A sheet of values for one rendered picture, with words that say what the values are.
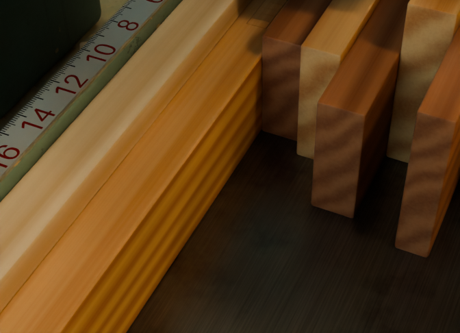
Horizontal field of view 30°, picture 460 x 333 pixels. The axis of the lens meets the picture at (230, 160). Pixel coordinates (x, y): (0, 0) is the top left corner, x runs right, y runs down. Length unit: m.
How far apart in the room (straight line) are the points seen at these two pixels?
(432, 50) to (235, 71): 0.07
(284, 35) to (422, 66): 0.05
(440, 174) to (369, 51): 0.06
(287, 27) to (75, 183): 0.11
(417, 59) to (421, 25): 0.02
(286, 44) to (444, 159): 0.08
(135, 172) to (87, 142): 0.02
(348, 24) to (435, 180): 0.07
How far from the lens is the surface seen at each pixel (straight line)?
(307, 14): 0.35
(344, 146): 0.31
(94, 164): 0.29
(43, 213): 0.27
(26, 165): 0.29
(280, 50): 0.33
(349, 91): 0.30
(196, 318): 0.30
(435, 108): 0.28
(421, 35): 0.32
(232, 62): 0.34
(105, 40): 0.33
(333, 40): 0.32
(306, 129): 0.34
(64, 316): 0.26
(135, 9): 0.34
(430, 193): 0.30
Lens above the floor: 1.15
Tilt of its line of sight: 44 degrees down
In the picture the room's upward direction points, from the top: 2 degrees counter-clockwise
